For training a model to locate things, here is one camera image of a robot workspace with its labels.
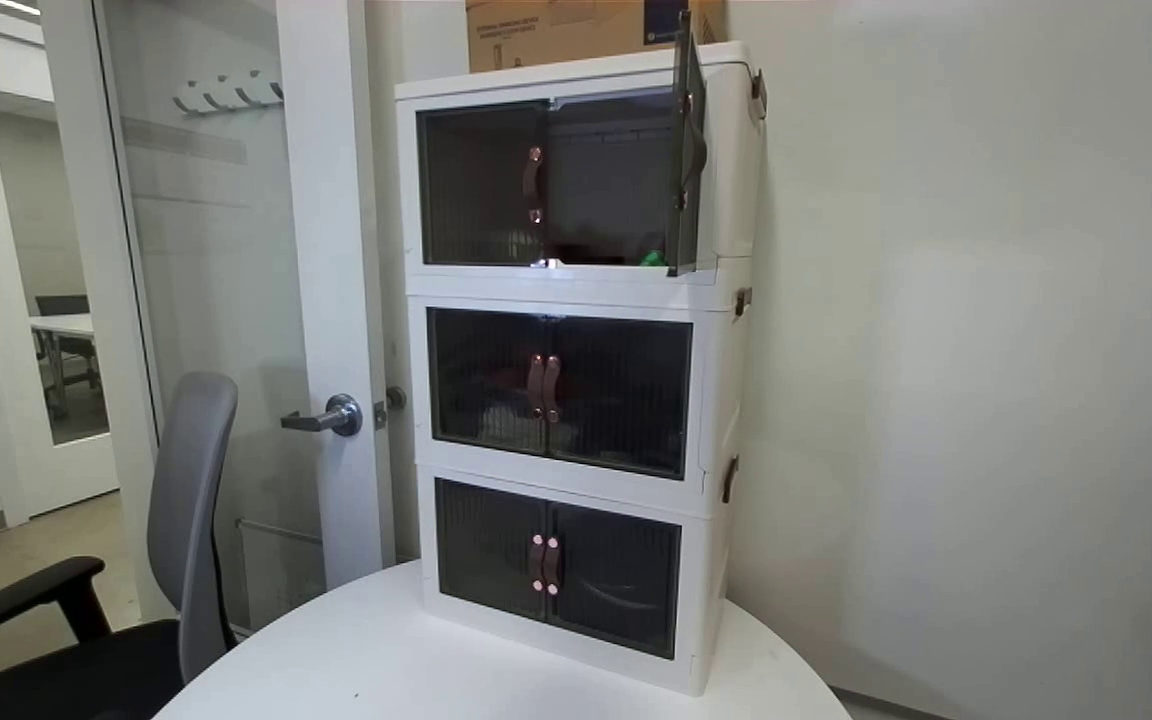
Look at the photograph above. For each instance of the silver door lever handle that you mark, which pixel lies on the silver door lever handle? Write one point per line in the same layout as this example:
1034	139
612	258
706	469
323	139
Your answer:
342	414

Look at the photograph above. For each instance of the white three-tier cabinet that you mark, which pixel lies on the white three-tier cabinet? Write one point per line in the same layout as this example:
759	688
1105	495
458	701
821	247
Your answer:
579	419

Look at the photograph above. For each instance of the distant white table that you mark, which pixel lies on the distant white table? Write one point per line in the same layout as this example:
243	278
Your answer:
67	346

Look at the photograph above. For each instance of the cardboard box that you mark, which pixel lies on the cardboard box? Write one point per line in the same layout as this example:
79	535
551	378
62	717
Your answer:
517	35

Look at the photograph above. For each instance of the wall coat hook rack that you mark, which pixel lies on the wall coat hook rack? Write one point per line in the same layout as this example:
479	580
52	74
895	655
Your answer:
231	92

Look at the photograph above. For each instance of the white glass door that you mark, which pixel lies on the white glass door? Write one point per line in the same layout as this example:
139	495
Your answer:
243	247

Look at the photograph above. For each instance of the tinted door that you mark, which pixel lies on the tinted door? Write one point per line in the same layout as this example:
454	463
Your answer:
475	171
691	140

